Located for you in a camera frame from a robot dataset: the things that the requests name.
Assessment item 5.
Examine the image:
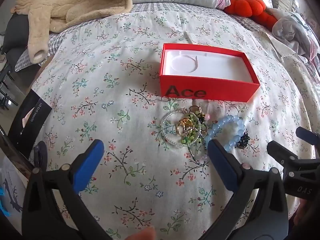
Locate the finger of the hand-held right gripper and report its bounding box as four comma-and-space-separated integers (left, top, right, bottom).
296, 127, 320, 144
266, 141, 320, 178

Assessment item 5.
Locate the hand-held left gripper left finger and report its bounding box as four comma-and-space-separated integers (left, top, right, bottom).
21, 139, 113, 240

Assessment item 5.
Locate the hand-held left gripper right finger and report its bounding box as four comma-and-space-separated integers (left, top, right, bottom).
200, 139, 292, 240

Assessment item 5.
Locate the black bead charm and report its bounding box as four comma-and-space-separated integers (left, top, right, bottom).
236, 134, 250, 149

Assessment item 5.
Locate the blue bead bracelet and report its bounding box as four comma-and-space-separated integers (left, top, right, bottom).
206, 115, 247, 153

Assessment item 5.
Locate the green bead bracelet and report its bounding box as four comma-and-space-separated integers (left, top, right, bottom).
179, 114, 208, 147

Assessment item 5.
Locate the gold ring cluster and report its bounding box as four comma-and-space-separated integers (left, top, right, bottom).
177, 119, 194, 134

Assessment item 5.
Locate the clear crystal bead bracelet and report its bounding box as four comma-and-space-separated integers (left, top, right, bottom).
161, 111, 187, 149

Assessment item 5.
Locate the red cardboard box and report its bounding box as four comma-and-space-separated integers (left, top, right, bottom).
159, 43, 261, 102

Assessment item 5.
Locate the person's left hand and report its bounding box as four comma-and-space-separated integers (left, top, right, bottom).
122, 226, 157, 240

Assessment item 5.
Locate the black phone box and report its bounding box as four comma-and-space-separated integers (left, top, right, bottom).
7, 89, 52, 155

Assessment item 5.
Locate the white deer print box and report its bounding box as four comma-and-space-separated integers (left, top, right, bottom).
0, 152, 29, 220

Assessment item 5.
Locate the floral bedsheet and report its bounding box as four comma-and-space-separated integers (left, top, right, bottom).
15, 2, 320, 240

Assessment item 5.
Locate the grey cloth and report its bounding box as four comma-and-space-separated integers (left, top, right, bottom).
272, 12, 320, 63

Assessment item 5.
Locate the orange plush toy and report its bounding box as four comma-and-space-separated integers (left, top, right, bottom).
223, 0, 278, 29

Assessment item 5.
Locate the beige fleece garment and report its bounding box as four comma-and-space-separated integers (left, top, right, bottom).
10, 0, 133, 64

